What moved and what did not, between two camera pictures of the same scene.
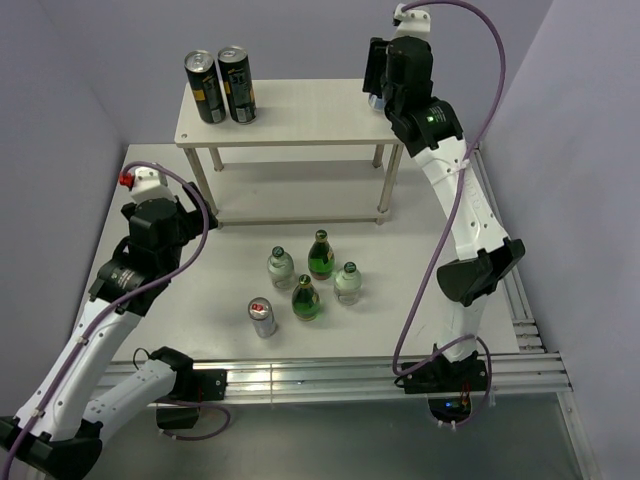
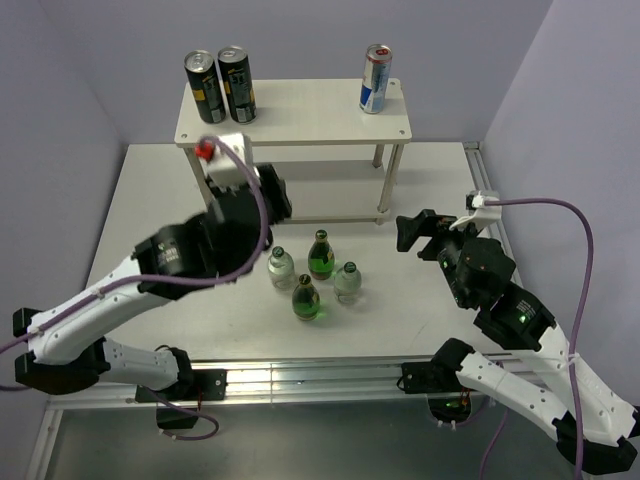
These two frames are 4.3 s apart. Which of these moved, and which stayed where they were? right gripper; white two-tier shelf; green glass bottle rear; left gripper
Moved: right gripper; left gripper
Stayed: white two-tier shelf; green glass bottle rear
